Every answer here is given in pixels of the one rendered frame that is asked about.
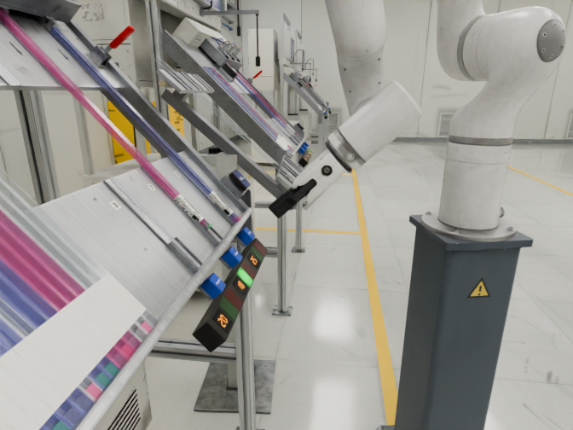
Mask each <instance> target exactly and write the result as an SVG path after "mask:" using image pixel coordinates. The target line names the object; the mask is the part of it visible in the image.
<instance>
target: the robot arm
mask: <svg viewBox="0 0 573 430"><path fill-rule="evenodd" d="M325 4H326V7H327V14H328V18H329V21H330V25H331V28H332V32H333V38H334V42H335V47H336V54H337V61H338V66H339V75H340V78H341V83H342V86H343V90H344V96H345V100H346V103H347V107H348V110H349V114H350V117H349V118H348V119H347V120H346V121H345V122H344V123H343V124H342V125H341V126H340V127H339V128H338V129H337V130H335V131H334V132H333V133H332V134H331V135H330V136H329V137H328V140H329V141H330V142H328V141H326V142H325V144H326V146H327V150H325V151H324V152H323V153H322V154H321V155H319V156H318V157H317V158H316V159H315V160H314V161H313V162H311V163H310V164H309V165H308V166H307V167H306V168H305V169H304V170H303V171H302V172H301V173H300V174H299V175H298V176H297V177H296V179H295V181H294V183H293V185H292V187H291V188H290V189H289V190H288V191H287V192H286V193H285V194H282V195H281V196H279V197H278V198H277V199H276V200H275V201H274V202H272V203H271V204H270V205H269V210H270V211H272V213H274V215H275V216H276V217H277V218H280V217H281V216H283V215H284V214H285V213H286V212H287V211H289V210H290V209H291V208H292V207H293V206H294V205H295V204H296V203H298V202H299V201H300V200H302V199H303V198H304V197H305V196H306V195H307V196H306V199H305V200H306V202H305V203H306V204H310V203H311V202H312V201H313V200H314V199H316V198H317V197H318V196H319V195H320V194H321V193H322V192H323V191H325V190H326V189H327V188H328V187H329V186H330V185H331V184H333V183H334V182H335V181H336V180H337V179H338V178H339V177H340V176H341V175H342V174H343V173H344V172H345V171H347V172H352V169H351V168H353V169H354V170H355V171H357V170H358V169H359V168H360V167H361V166H363V165H364V164H365V163H366V162H368V161H369V160H370V159H372V158H373V157H374V156H375V155H376V154H377V153H378V152H379V151H380V150H382V149H383V148H384V147H386V146H387V145H388V144H389V143H390V142H392V141H393V140H394V139H395V138H397V137H398V136H399V135H401V134H402V133H403V132H404V131H405V130H406V129H407V128H408V127H409V126H411V125H412V124H413V123H415V122H416V121H417V120H418V119H420V118H421V116H422V112H421V109H420V106H419V105H418V103H417V102H416V101H415V99H414V98H413V97H412V96H411V95H410V93H409V92H408V91H407V90H406V89H405V88H404V87H403V86H402V85H401V84H399V83H398V82H397V81H394V80H392V81H391V82H390V83H389V84H388V85H386V86H385V85H384V78H383V65H382V58H383V48H384V44H385V39H386V23H385V11H384V5H383V0H325ZM565 42H566V32H565V27H564V22H563V21H562V19H561V18H560V16H559V15H558V14H557V13H555V12H554V11H552V10H551V9H548V8H544V7H527V8H521V9H513V10H509V11H505V12H501V13H497V14H493V15H486V14H485V13H484V11H483V5H482V0H437V56H438V60H439V62H440V65H441V67H442V69H443V70H444V72H446V73H447V74H448V75H449V77H451V78H454V79H456V80H459V81H465V82H480V81H487V82H486V84H485V86H484V87H483V89H482V90H481V91H480V92H479V94H478V95H477V96H476V97H475V98H474V99H472V100H471V101H470V102H469V103H467V104H466V105H465V106H463V107H461V108H460V109H458V110H457V111H456V112H455V113H454V115H453V117H452V119H451V122H450V127H449V139H448V146H447V153H446V159H445V166H444V173H443V185H442V192H441V199H440V206H439V210H436V211H431V212H426V213H425V214H424V215H423V216H422V218H421V223H422V224H423V226H425V227H426V228H427V229H428V230H430V231H432V232H435V233H437V234H439V235H444V236H447V237H451V238H455V239H460V240H465V241H483V242H489V241H505V240H508V239H511V238H512V237H514V236H515V233H516V227H515V226H514V225H513V224H512V223H510V222H508V221H507V220H505V219H503V218H502V217H503V216H504V214H505V210H504V208H503V206H502V205H501V202H502V197H503V192H504V187H505V182H506V174H507V168H508V163H509V158H510V153H511V148H512V139H513V135H514V130H515V124H516V122H517V118H518V115H519V113H520V111H521V110H522V108H523V107H524V105H525V103H526V102H527V101H528V100H529V99H530V98H531V97H532V96H533V95H534V94H535V93H536V91H537V90H538V89H539V88H540V87H541V86H542V85H543V84H544V83H545V82H546V80H547V79H548V78H549V77H550V76H551V74H552V73H553V72H554V70H555V69H556V67H557V66H558V64H559V62H560V61H561V58H562V56H563V53H564V48H565Z"/></svg>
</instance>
